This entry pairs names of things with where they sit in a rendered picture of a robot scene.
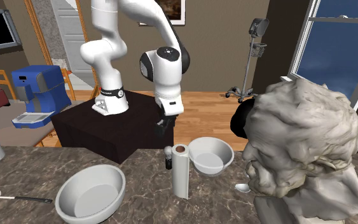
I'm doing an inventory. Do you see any black and white shaker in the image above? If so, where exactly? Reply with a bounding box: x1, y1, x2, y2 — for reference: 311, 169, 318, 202
163, 145, 174, 171

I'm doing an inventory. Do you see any white paper towel roll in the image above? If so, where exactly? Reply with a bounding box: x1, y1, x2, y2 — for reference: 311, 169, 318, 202
171, 143, 191, 200

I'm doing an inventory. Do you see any black round object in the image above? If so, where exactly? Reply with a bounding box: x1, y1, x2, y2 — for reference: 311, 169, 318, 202
230, 97, 258, 140

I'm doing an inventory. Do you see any large white bowl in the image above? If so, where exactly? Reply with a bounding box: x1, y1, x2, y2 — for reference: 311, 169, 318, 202
54, 164, 127, 224

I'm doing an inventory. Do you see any grey wheeled pole stand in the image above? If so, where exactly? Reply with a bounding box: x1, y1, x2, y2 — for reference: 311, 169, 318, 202
225, 18, 270, 104

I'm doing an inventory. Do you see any grey stone bust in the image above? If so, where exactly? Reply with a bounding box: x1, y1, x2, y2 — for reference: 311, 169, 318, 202
242, 77, 358, 224

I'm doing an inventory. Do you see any grey table with wooden legs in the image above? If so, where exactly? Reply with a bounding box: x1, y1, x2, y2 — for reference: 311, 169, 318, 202
0, 99, 85, 148

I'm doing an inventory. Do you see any white-framed wall picture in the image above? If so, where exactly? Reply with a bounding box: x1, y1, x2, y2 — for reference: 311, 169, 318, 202
139, 0, 186, 27

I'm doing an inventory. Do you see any small white bowl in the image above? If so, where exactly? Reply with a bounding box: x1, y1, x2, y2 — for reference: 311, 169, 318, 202
187, 136, 235, 178

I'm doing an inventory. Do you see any blue coffee machine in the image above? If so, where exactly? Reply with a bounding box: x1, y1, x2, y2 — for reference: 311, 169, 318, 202
11, 64, 72, 130

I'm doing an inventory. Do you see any white door with wooden frame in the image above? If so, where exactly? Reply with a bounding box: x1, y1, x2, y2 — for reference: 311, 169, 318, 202
24, 0, 101, 101

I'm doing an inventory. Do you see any dark robot stand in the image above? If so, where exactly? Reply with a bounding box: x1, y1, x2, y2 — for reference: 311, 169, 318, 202
50, 90, 175, 165

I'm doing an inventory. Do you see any white-framed window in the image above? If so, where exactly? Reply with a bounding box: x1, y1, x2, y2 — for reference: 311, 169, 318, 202
287, 0, 358, 111

